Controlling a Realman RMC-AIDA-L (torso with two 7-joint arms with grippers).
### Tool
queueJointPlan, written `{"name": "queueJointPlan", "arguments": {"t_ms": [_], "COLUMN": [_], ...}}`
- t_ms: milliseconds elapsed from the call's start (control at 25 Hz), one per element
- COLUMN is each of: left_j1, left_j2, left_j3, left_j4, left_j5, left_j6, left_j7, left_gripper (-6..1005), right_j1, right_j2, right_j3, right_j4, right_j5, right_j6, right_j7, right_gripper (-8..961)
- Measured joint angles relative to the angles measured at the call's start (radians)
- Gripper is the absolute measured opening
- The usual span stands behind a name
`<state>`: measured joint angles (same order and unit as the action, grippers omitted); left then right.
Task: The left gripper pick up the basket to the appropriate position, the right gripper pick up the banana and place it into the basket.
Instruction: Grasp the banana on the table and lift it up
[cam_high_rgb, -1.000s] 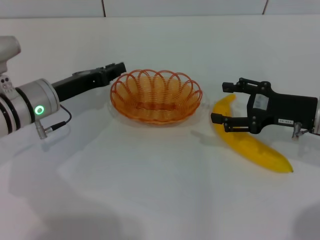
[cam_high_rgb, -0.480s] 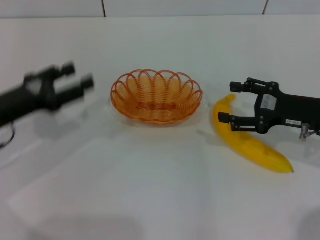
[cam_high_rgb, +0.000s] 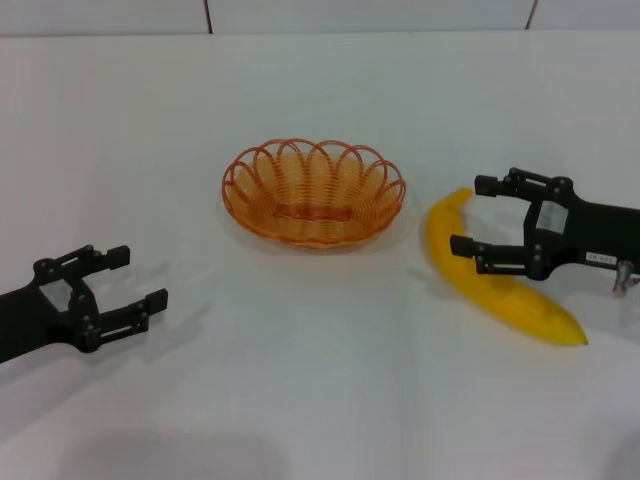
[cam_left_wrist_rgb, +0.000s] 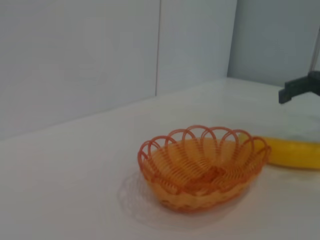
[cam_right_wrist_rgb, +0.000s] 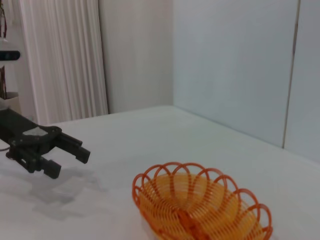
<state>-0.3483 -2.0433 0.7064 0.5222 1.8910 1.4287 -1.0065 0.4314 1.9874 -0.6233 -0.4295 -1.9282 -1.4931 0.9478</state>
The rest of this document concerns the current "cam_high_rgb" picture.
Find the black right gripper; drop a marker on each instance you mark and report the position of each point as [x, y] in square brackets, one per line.
[595, 227]

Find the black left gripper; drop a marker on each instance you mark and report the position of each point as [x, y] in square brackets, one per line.
[30, 320]

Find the yellow banana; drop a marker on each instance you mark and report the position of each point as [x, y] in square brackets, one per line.
[447, 235]

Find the orange woven plastic basket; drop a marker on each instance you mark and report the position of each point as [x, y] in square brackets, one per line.
[310, 220]

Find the metal connector plug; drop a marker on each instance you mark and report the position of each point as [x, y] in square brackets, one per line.
[621, 282]

